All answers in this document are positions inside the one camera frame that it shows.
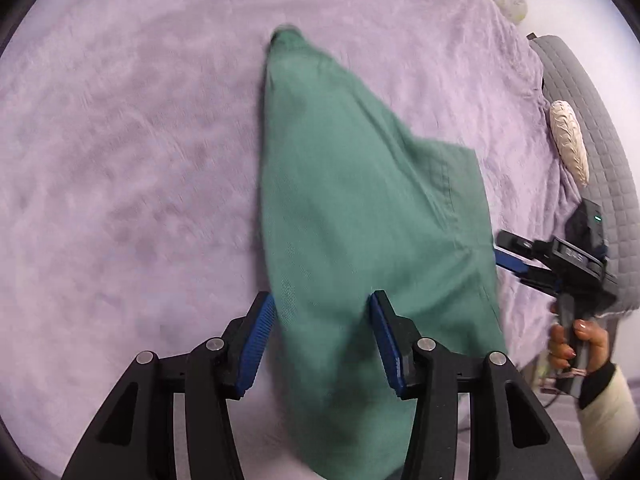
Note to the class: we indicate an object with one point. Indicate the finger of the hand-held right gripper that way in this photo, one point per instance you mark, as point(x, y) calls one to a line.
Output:
point(517, 246)
point(510, 262)

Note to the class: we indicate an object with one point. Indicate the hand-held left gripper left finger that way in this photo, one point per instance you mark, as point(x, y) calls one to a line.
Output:
point(257, 340)

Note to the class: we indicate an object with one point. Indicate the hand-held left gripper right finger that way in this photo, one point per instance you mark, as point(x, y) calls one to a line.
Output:
point(385, 340)

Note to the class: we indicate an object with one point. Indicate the green button shirt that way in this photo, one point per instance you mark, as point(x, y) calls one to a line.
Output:
point(345, 200)

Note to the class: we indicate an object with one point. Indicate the person's right hand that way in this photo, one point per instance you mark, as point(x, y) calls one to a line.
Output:
point(597, 345)

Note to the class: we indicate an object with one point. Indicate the cream knitted pillow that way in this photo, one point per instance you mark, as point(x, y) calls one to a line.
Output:
point(567, 135)

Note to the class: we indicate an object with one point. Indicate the grey quilted cushion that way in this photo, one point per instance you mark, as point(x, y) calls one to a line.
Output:
point(595, 125)

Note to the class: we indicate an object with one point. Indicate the purple fleece blanket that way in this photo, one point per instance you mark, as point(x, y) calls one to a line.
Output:
point(130, 160)

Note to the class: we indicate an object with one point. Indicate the white round plush cushion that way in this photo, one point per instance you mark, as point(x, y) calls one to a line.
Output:
point(507, 0)

